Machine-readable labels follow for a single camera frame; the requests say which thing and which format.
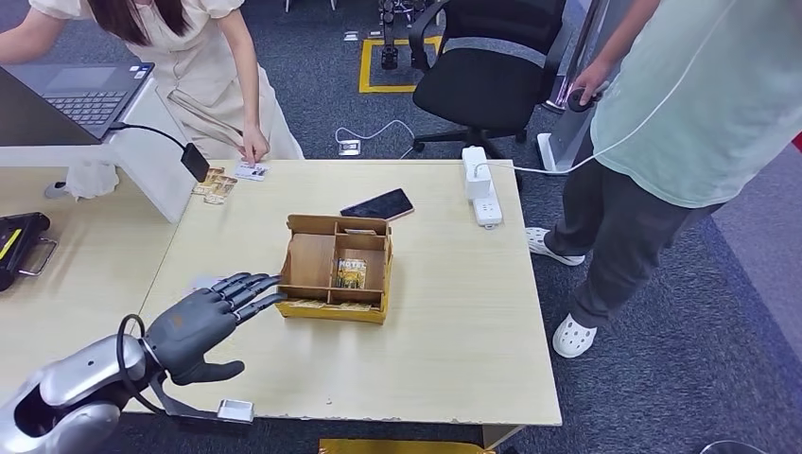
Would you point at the person's right hand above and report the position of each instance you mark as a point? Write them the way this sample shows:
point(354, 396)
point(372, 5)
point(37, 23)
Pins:
point(592, 78)

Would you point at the person's left hand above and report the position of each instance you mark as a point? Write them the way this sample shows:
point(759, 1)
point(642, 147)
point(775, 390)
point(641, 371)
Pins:
point(255, 147)

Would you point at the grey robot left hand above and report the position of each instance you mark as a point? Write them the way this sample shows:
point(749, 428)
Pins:
point(188, 332)

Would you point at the white ID card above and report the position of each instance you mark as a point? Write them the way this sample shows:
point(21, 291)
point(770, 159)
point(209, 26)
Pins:
point(254, 173)

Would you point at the hotel key card autumn trees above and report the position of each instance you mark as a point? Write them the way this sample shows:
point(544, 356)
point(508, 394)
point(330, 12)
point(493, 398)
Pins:
point(351, 274)

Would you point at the person's right forearm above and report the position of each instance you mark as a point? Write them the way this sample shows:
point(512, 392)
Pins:
point(22, 45)
point(626, 31)

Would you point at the person's left forearm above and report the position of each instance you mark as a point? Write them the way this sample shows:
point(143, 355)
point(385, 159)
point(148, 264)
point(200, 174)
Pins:
point(250, 88)

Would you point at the grey card reader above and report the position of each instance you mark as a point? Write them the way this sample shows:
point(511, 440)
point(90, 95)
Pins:
point(200, 283)

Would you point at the person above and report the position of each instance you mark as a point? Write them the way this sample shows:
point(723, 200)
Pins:
point(689, 113)
point(200, 75)

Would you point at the black power adapter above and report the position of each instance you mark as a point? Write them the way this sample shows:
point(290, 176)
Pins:
point(195, 162)

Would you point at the silver floor stand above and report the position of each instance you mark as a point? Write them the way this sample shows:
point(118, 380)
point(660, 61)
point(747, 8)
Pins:
point(567, 136)

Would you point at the metal floor socket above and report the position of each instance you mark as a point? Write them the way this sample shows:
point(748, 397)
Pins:
point(349, 148)

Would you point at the white laptop riser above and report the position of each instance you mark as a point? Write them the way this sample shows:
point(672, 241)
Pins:
point(147, 157)

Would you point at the black office chair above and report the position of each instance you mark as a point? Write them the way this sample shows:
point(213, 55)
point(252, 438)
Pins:
point(482, 88)

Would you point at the wooden compartment box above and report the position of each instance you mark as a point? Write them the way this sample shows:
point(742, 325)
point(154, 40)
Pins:
point(312, 257)

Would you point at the black smartphone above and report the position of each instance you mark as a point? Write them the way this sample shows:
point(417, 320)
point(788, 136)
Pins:
point(377, 205)

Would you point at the yellow floor tape square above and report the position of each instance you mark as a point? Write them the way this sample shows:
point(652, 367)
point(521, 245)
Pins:
point(364, 68)

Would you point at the white charger plug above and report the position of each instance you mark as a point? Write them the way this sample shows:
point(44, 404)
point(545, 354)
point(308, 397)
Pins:
point(478, 180)

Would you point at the black equipment base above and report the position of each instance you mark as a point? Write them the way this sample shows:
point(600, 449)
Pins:
point(390, 57)

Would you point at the white crumpled tissue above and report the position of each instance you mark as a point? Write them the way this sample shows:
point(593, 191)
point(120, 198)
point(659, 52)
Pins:
point(91, 178)

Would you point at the white power strip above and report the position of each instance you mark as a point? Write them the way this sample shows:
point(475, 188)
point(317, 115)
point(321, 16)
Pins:
point(486, 210)

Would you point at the white clog shoe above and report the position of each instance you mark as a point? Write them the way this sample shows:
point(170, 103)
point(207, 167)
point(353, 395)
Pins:
point(573, 337)
point(554, 248)

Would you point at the dark grey laptop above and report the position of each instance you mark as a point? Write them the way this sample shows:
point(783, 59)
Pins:
point(88, 100)

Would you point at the black device with yellow label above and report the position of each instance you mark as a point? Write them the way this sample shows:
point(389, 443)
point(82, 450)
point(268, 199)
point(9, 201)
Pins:
point(22, 233)

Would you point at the grey desk grommet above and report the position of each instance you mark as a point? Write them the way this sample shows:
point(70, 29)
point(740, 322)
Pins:
point(54, 190)

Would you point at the red object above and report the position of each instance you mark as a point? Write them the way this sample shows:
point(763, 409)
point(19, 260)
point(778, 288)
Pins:
point(797, 143)

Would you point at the yellow board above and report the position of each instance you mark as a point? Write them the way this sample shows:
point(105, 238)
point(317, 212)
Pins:
point(401, 447)

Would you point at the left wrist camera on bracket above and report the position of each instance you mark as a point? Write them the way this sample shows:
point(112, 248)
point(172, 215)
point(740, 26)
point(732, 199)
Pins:
point(235, 410)

